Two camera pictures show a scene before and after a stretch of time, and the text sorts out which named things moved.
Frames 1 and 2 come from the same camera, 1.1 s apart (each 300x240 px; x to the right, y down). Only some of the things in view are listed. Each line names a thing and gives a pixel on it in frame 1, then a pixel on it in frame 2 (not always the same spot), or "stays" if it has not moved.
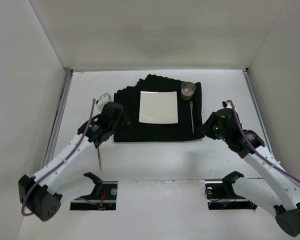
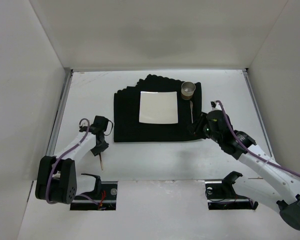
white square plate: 158,107 stays
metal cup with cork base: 187,89 stays
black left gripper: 120,116 -> 101,145
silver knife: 191,107 stays
